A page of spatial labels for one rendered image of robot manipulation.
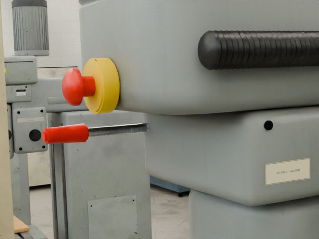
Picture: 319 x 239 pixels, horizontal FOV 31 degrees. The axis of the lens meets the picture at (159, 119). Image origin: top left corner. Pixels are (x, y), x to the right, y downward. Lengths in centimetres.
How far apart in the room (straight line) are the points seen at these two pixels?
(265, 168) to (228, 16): 16
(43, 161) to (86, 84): 859
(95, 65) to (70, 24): 963
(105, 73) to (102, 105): 3
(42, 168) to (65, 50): 219
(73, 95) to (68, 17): 964
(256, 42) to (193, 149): 19
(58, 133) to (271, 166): 26
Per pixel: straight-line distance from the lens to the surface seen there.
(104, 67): 60
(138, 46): 56
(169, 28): 54
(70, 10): 1027
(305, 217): 68
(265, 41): 53
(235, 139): 60
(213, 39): 50
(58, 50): 1013
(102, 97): 60
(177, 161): 70
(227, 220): 69
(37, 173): 919
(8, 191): 241
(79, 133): 72
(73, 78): 60
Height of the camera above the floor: 177
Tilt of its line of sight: 5 degrees down
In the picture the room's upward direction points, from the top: 2 degrees counter-clockwise
